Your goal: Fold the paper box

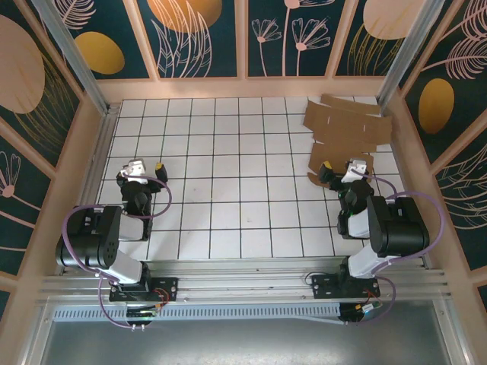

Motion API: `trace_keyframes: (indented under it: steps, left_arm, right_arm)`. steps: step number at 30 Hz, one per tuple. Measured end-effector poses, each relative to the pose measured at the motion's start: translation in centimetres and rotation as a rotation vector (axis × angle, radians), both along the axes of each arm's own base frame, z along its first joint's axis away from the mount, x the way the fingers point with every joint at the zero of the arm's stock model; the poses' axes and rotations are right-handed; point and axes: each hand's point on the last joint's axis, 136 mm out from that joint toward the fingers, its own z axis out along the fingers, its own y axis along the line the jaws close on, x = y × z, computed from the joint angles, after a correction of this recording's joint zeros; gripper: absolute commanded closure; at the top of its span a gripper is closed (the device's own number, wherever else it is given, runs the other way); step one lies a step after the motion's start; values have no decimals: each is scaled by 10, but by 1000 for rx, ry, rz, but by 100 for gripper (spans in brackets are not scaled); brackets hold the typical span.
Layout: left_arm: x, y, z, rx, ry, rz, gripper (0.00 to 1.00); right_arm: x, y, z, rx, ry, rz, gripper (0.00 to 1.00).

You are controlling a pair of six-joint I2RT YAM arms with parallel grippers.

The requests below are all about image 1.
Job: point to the brown cardboard paper box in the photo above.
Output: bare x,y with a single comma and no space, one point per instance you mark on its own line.
342,125

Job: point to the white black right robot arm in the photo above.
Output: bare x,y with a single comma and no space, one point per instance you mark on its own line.
365,262

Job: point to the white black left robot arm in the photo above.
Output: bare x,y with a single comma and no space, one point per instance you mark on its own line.
129,270

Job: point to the small controller circuit board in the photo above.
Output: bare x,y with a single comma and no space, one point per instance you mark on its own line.
142,313
365,311

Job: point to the grey metal sheet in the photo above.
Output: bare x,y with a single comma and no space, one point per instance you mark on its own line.
243,342

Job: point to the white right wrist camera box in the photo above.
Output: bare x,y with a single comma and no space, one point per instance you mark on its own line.
354,170

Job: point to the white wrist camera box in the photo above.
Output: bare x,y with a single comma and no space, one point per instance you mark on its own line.
133,169
354,170

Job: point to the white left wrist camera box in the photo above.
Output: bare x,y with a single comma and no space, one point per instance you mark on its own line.
133,169

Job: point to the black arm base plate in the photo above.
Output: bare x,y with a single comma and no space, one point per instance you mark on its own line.
163,289
323,287

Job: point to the aluminium table frame rails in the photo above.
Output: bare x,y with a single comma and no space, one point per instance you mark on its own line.
243,289

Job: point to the aluminium corner post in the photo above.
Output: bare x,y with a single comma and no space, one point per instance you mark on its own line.
72,57
405,57

